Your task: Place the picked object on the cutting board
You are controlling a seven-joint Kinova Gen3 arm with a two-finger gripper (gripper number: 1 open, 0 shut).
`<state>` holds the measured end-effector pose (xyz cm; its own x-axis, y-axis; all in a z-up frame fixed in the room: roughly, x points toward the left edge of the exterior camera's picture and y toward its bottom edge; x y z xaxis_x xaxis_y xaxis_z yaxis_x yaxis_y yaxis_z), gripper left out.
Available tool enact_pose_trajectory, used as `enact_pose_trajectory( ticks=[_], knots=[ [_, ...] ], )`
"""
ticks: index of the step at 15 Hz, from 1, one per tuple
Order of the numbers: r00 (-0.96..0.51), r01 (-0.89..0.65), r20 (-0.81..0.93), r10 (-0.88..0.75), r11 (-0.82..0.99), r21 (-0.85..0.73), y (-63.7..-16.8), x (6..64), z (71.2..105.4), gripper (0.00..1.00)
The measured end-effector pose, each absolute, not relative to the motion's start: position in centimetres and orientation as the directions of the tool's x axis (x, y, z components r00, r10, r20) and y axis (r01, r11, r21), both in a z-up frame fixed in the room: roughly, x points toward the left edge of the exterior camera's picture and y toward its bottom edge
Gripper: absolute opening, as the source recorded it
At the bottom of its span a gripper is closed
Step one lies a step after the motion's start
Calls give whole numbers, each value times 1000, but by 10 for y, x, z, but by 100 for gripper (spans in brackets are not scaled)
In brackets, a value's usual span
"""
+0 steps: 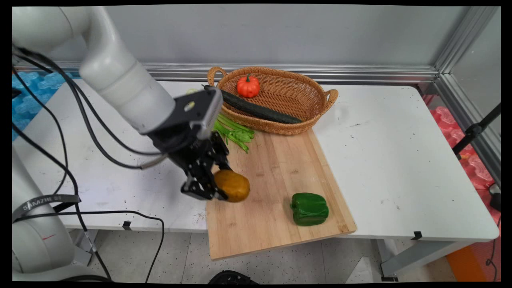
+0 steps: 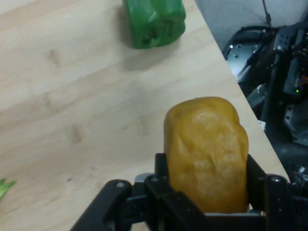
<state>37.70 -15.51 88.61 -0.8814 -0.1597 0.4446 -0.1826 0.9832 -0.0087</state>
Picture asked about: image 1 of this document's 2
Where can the green bell pepper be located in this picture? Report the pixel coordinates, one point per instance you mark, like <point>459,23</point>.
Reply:
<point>310,210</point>

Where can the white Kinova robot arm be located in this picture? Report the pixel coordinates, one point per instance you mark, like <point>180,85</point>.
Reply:
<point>120,80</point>

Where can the black tape marker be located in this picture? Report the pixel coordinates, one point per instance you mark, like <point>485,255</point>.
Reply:
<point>126,225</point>
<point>416,235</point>

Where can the red foam mat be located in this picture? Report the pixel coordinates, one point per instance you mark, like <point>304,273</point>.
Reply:
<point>476,168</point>

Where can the green celery bunch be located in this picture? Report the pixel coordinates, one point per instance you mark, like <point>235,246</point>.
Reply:
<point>236,134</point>

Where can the grey table leg frame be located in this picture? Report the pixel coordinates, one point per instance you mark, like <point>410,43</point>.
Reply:
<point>420,256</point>

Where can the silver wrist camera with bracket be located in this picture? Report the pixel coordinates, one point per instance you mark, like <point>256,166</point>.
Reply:
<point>206,112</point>

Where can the black power adapter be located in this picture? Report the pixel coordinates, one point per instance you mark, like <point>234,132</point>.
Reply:
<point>496,200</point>

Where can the wooden cutting board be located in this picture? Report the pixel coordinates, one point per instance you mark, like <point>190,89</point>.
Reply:
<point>276,192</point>

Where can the brown yellow potato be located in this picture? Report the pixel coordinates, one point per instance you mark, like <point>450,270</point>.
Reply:
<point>234,186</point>

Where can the black tripod stand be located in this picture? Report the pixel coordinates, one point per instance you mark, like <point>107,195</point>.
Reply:
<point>474,130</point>

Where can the blue foam mat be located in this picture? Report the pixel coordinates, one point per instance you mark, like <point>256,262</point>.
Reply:
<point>32,92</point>

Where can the aluminium enclosure frame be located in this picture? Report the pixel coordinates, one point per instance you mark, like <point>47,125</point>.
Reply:
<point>320,72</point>

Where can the long dark green cucumber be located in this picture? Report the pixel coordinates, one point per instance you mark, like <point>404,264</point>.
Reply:
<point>260,111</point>

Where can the small orange pumpkin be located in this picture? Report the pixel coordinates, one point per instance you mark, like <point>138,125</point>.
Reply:
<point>248,87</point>

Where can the black round object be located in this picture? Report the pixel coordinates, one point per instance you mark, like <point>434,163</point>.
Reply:
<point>232,278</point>

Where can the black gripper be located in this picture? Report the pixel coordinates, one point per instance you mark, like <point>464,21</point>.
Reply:
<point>184,148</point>

